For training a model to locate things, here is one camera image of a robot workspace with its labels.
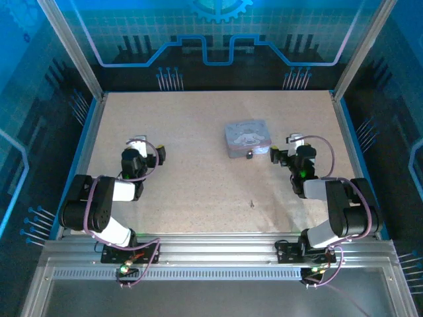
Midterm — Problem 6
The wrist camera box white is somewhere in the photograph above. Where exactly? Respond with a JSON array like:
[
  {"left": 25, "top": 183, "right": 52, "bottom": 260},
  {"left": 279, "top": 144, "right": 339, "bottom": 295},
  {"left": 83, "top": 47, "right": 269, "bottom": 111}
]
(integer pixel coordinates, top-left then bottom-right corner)
[
  {"left": 127, "top": 134, "right": 149, "bottom": 159},
  {"left": 286, "top": 132, "right": 304, "bottom": 158}
]

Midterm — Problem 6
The aluminium cross beam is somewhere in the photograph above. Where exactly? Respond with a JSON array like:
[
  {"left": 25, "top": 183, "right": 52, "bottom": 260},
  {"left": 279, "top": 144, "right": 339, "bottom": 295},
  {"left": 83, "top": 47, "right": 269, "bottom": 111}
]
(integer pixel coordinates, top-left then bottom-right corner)
[{"left": 41, "top": 232, "right": 399, "bottom": 268}]

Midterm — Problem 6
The slotted grey cable duct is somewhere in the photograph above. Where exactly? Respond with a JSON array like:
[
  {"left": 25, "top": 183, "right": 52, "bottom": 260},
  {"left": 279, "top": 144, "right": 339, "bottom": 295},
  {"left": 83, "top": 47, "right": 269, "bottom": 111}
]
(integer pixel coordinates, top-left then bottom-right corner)
[{"left": 51, "top": 266, "right": 307, "bottom": 282}]

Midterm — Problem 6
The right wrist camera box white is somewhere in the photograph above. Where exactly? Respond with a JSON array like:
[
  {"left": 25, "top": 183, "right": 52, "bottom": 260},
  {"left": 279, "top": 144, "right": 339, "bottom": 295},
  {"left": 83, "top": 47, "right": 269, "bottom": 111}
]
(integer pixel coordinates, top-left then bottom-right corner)
[{"left": 286, "top": 132, "right": 304, "bottom": 158}]

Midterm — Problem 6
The purple arm base cable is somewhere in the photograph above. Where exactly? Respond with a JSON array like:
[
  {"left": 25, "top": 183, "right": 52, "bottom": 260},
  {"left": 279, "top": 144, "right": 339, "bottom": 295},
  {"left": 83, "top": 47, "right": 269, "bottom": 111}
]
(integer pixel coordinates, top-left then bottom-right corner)
[
  {"left": 84, "top": 176, "right": 162, "bottom": 288},
  {"left": 303, "top": 177, "right": 374, "bottom": 287}
]

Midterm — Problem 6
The purple wrist cable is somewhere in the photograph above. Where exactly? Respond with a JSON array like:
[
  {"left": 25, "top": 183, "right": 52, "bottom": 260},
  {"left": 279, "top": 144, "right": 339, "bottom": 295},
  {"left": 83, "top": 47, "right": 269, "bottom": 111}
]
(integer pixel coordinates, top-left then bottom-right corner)
[
  {"left": 290, "top": 134, "right": 335, "bottom": 181},
  {"left": 126, "top": 138, "right": 161, "bottom": 183}
]

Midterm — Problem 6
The aluminium frame post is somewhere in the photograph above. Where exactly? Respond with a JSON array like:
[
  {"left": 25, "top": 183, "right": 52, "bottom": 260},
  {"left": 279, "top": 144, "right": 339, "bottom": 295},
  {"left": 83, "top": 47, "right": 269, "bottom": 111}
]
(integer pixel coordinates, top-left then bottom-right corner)
[
  {"left": 35, "top": 0, "right": 108, "bottom": 102},
  {"left": 332, "top": 0, "right": 399, "bottom": 102}
]

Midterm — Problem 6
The cartoon print tin box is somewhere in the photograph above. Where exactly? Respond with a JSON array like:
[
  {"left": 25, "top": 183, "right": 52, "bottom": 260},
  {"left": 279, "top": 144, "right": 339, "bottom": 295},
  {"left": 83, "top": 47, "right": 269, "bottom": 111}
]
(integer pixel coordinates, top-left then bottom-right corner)
[{"left": 223, "top": 118, "right": 274, "bottom": 159}]

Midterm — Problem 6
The small led circuit board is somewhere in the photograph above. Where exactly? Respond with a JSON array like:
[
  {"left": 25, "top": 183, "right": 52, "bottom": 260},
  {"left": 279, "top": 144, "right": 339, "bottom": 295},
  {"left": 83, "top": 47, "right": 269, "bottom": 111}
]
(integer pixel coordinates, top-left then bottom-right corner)
[
  {"left": 302, "top": 265, "right": 331, "bottom": 280},
  {"left": 115, "top": 259, "right": 139, "bottom": 277}
]

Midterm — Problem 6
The aluminium lower frame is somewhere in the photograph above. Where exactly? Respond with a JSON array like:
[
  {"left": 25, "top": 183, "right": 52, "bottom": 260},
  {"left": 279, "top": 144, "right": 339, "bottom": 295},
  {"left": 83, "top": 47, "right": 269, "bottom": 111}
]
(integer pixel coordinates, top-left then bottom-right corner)
[{"left": 19, "top": 257, "right": 419, "bottom": 317}]

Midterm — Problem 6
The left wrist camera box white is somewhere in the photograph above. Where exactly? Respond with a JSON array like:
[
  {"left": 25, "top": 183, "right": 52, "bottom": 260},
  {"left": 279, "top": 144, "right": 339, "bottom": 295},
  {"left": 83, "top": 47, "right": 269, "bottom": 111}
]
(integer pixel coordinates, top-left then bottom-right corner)
[{"left": 127, "top": 134, "right": 149, "bottom": 159}]

